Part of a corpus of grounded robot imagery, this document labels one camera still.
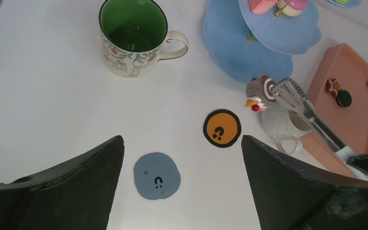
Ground dark chocolate swirl roll cake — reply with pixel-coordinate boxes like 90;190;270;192
245;75;277;112

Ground metal tongs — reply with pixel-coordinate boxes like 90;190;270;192
269;78;368;181

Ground pink rectangular tray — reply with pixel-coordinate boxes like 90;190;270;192
299;43;368;179

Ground green-lined floral cream mug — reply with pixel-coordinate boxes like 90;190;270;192
98;0;189;79

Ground blue-grey round coaster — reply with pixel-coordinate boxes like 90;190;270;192
134;152;181;200

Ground blue three-tier cake stand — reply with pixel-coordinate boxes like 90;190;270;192
203;0;322;83

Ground green macaron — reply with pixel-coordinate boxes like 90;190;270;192
334;0;349;5

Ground pink frosted donut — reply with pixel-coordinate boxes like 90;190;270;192
276;0;309;17

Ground light pink swirl roll cake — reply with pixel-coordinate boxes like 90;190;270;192
249;0;277;14

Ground star-shaped brown cookie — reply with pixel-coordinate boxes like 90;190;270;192
325;79;341;98

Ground black sandwich cookie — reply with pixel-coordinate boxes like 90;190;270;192
335;90;352;108

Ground white speckled mug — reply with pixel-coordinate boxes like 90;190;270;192
261;106;311;154

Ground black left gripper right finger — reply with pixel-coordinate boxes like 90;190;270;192
241;135;368;230

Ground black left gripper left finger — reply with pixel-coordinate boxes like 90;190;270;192
0;136;125;230

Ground orange black-rimmed coaster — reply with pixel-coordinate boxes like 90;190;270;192
203;109;242;148

